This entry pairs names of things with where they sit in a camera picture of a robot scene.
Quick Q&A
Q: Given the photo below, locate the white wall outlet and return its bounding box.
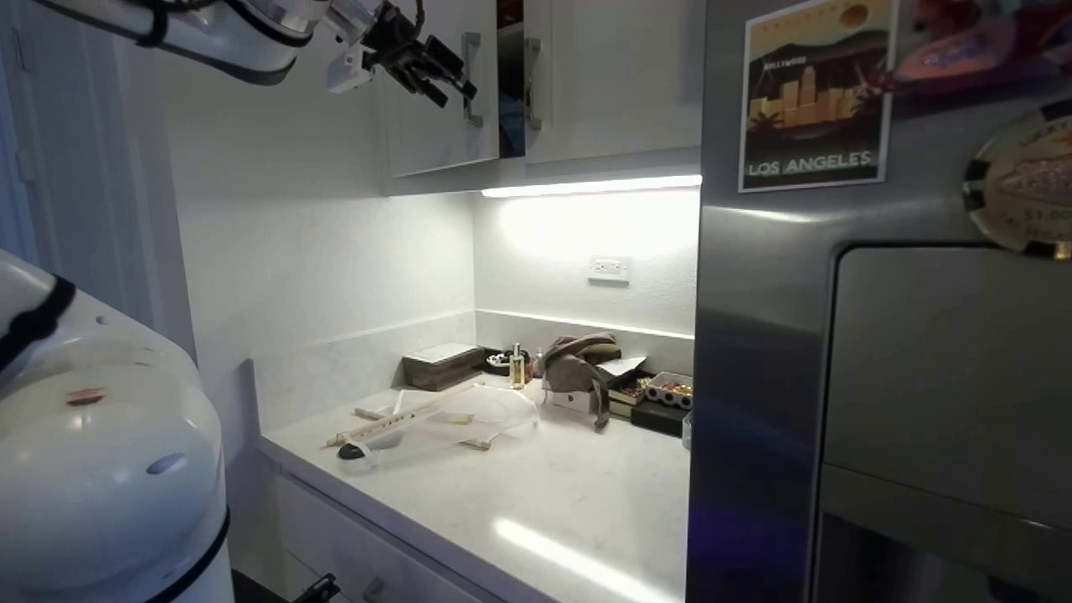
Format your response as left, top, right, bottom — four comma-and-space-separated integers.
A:
585, 250, 632, 287

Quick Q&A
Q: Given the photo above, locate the dark egg carton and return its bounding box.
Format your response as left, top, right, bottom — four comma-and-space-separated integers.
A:
605, 367, 698, 439

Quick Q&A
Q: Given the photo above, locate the white kitchen cabinet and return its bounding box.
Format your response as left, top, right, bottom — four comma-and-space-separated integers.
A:
373, 0, 705, 193

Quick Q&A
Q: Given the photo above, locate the brown wooden box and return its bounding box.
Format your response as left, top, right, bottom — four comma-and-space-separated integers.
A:
398, 340, 497, 395

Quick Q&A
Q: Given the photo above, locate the metal cabinet handle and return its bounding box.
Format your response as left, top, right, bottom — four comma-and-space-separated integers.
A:
460, 29, 486, 128
518, 32, 544, 138

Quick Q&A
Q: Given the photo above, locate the Los Angeles poster magnet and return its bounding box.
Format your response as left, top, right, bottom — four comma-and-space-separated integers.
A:
733, 0, 900, 193

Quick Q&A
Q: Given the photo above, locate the white base cabinet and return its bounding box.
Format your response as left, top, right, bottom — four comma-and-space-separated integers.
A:
228, 444, 530, 603

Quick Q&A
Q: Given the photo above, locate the pink magnet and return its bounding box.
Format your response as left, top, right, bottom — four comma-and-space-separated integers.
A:
889, 0, 1072, 98

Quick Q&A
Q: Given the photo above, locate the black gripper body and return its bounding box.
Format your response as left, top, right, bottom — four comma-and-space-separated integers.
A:
355, 0, 436, 79

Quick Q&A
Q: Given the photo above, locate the white cabinet door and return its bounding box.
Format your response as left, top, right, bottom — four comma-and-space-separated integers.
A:
518, 0, 705, 167
373, 0, 504, 180

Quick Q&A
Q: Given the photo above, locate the small amber bottle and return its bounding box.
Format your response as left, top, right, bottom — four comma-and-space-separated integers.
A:
505, 340, 534, 391

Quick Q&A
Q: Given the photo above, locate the under-cabinet light strip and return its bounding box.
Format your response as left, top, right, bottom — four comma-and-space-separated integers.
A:
480, 171, 705, 204

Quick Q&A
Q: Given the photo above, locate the round poker chip magnet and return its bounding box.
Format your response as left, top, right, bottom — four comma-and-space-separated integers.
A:
957, 100, 1072, 260

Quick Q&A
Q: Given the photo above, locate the stainless steel refrigerator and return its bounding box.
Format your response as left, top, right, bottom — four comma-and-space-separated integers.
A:
683, 0, 1072, 603

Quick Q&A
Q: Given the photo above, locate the black drawer handle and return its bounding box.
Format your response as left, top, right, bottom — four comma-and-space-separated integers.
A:
293, 568, 346, 603

